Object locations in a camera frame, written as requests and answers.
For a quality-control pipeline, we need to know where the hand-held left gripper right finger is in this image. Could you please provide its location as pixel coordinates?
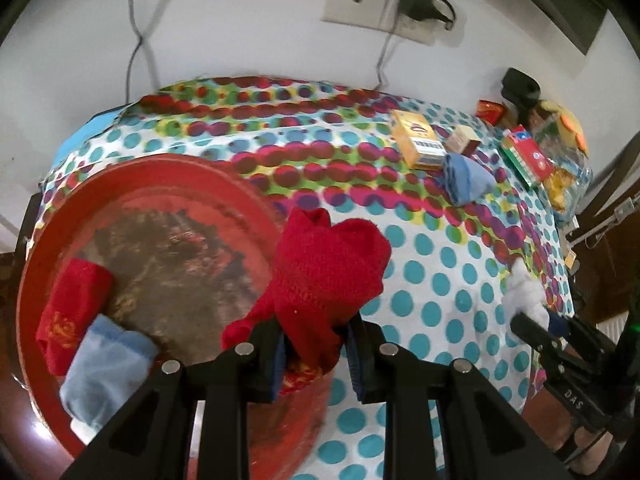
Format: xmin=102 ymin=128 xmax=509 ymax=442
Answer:
xmin=345 ymin=312 xmax=573 ymax=480

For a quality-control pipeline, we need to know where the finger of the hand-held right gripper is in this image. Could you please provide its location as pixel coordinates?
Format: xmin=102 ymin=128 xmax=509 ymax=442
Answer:
xmin=511 ymin=312 xmax=568 ymax=363
xmin=547 ymin=310 xmax=617 ymax=356

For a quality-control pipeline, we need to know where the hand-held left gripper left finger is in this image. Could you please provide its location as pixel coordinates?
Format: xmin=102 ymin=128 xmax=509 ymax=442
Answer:
xmin=60 ymin=317 xmax=291 ymax=480

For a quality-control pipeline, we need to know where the white sock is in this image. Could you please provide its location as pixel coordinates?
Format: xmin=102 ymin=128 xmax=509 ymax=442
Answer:
xmin=502 ymin=262 xmax=551 ymax=331

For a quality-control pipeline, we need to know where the red sock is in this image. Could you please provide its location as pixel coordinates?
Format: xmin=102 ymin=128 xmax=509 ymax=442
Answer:
xmin=35 ymin=259 xmax=115 ymax=377
xmin=221 ymin=206 xmax=392 ymax=396

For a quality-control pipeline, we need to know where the round red tray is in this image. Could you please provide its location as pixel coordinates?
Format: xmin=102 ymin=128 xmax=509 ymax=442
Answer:
xmin=15 ymin=154 xmax=336 ymax=480

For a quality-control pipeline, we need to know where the light blue sock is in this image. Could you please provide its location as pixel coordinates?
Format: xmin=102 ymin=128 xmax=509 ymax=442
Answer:
xmin=59 ymin=314 xmax=160 ymax=433

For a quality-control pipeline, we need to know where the red and green box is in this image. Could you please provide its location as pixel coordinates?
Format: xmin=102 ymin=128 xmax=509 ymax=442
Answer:
xmin=498 ymin=125 xmax=555 ymax=190

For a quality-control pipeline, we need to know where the cream and brown box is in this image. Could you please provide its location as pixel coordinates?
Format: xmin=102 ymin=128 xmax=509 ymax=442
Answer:
xmin=444 ymin=125 xmax=480 ymax=157

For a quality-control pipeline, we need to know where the yellow carton box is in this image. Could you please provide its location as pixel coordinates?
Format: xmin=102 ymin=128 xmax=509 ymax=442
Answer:
xmin=390 ymin=110 xmax=447 ymax=171

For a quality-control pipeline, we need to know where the polka dot tablecloth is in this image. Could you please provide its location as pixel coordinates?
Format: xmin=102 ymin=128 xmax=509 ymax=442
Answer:
xmin=37 ymin=76 xmax=576 ymax=480

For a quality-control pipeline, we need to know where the yellow snack bag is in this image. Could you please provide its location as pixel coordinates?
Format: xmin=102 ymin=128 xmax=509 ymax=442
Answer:
xmin=545 ymin=170 xmax=581 ymax=211

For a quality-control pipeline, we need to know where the clear plastic snack bag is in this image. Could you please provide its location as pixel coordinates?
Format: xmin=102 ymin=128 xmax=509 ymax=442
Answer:
xmin=530 ymin=105 xmax=593 ymax=223

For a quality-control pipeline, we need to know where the yellow plush duck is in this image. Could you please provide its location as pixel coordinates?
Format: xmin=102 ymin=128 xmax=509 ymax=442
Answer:
xmin=542 ymin=102 xmax=587 ymax=151

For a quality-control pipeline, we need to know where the red snack packet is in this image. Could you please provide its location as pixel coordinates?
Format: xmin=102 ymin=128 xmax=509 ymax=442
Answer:
xmin=475 ymin=100 xmax=506 ymax=125

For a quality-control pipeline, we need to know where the dark wooden side table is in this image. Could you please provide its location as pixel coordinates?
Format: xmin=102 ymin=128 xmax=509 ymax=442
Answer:
xmin=15 ymin=192 xmax=43 ymax=261

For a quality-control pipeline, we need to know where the blue sheet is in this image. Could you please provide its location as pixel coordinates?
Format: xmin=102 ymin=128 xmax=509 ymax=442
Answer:
xmin=52 ymin=110 xmax=126 ymax=166

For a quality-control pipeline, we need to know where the black curved television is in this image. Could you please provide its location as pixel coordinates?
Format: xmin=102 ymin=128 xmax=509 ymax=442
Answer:
xmin=480 ymin=0 xmax=621 ymax=56

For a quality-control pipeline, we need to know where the black tubular handle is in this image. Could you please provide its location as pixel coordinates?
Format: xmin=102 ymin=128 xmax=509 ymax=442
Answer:
xmin=501 ymin=67 xmax=542 ymax=111

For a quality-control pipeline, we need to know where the thin adapter output cable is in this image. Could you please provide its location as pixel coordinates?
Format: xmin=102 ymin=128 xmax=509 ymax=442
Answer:
xmin=375 ymin=20 xmax=401 ymax=90

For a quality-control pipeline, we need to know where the thin black hanging cable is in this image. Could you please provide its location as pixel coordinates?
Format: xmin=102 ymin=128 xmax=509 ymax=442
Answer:
xmin=122 ymin=0 xmax=161 ymax=106

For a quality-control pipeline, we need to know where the white wall socket plate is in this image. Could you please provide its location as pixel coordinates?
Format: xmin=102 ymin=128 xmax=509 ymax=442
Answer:
xmin=320 ymin=0 xmax=441 ymax=46

